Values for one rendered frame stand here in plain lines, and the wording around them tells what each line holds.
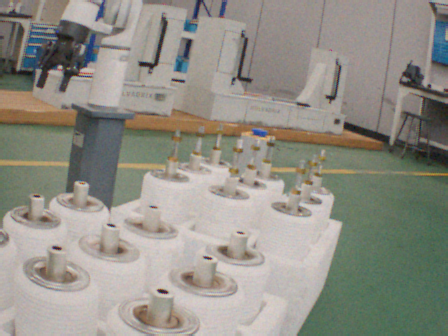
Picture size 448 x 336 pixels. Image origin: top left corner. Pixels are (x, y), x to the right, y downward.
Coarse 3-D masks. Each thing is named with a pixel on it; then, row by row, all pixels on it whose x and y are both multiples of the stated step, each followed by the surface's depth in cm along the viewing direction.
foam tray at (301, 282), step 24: (120, 216) 101; (192, 216) 110; (192, 240) 96; (216, 240) 97; (336, 240) 123; (192, 264) 97; (288, 264) 91; (312, 264) 93; (288, 288) 92; (312, 288) 100; (288, 312) 92
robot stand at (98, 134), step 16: (80, 112) 144; (96, 112) 140; (112, 112) 143; (128, 112) 149; (80, 128) 146; (96, 128) 142; (112, 128) 146; (80, 144) 145; (96, 144) 143; (112, 144) 147; (80, 160) 144; (96, 160) 145; (112, 160) 148; (80, 176) 145; (96, 176) 146; (112, 176) 150; (96, 192) 147; (112, 192) 152
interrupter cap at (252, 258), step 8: (208, 248) 68; (216, 248) 69; (224, 248) 70; (248, 248) 72; (216, 256) 66; (224, 256) 67; (248, 256) 70; (256, 256) 69; (264, 256) 69; (232, 264) 65; (240, 264) 65; (248, 264) 66; (256, 264) 66
